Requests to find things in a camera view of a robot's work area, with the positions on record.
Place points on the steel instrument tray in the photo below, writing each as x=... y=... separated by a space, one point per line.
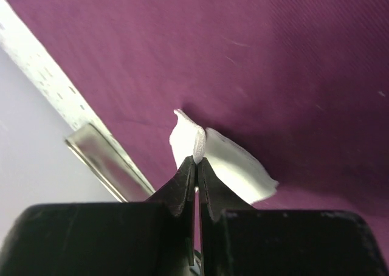
x=117 y=176

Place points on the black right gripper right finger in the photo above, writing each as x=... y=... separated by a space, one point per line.
x=238 y=239

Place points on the purple cloth mat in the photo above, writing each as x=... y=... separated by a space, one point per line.
x=301 y=84

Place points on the white gauze pad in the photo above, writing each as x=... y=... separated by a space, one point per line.
x=238 y=169
x=187 y=139

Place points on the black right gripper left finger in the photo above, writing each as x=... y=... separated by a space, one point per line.
x=153 y=237

